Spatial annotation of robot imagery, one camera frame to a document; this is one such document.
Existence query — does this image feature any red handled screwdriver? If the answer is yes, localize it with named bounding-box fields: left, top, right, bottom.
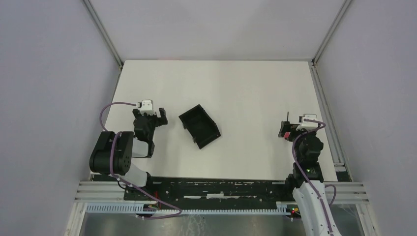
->
left=284, top=112, right=290, bottom=140

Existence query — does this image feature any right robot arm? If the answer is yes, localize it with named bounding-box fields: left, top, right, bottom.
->
left=278, top=114, right=341, bottom=236

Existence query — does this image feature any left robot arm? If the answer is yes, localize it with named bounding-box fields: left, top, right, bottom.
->
left=89, top=108, right=168, bottom=201

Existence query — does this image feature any black plastic bin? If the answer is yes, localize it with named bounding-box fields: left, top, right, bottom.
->
left=179, top=104, right=221, bottom=149

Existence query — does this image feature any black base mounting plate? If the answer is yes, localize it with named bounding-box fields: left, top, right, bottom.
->
left=123, top=177, right=296, bottom=210

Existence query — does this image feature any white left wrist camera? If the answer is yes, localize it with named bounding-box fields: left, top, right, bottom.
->
left=136, top=99, right=155, bottom=116

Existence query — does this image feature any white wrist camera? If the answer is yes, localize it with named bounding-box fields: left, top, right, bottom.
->
left=136, top=99, right=155, bottom=116
left=297, top=114, right=320, bottom=130

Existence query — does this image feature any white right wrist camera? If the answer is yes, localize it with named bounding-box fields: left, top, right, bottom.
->
left=297, top=114, right=320, bottom=130

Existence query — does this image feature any aluminium right side rail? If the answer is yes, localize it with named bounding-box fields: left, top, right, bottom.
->
left=308, top=60, right=353, bottom=182

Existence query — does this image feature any aluminium rail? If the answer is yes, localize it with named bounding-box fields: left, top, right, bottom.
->
left=308, top=60, right=353, bottom=182
left=75, top=181, right=370, bottom=204

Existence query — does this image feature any aluminium front rail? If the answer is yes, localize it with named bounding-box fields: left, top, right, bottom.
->
left=75, top=181, right=370, bottom=204

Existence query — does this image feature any white slotted cable duct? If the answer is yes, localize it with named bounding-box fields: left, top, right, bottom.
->
left=86, top=203, right=291, bottom=216

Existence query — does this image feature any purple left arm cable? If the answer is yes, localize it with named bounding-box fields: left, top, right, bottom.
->
left=99, top=102, right=183, bottom=220

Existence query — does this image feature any aluminium left corner post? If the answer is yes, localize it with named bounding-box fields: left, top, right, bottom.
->
left=81, top=0, right=124, bottom=70

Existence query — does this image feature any aluminium corner post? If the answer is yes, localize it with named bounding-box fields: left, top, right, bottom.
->
left=81, top=0, right=124, bottom=70
left=311, top=0, right=354, bottom=65

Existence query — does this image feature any aluminium right corner post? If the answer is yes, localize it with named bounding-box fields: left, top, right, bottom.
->
left=311, top=0, right=354, bottom=65

